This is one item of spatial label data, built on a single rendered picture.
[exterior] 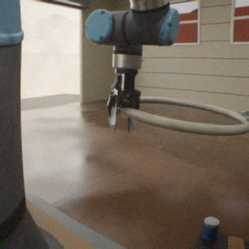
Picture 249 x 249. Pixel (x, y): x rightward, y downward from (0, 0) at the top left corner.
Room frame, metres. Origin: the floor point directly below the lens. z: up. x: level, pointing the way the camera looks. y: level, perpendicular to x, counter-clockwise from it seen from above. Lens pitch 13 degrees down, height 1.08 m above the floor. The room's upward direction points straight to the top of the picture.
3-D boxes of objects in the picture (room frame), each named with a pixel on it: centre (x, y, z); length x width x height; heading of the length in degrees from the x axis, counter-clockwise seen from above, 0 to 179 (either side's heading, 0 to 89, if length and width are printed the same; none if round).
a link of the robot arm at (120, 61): (0.78, -0.02, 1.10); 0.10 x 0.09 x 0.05; 102
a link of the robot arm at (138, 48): (0.77, -0.02, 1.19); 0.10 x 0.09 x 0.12; 150
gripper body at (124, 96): (0.77, -0.01, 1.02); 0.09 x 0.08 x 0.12; 12
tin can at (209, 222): (1.29, -0.59, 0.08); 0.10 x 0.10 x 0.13
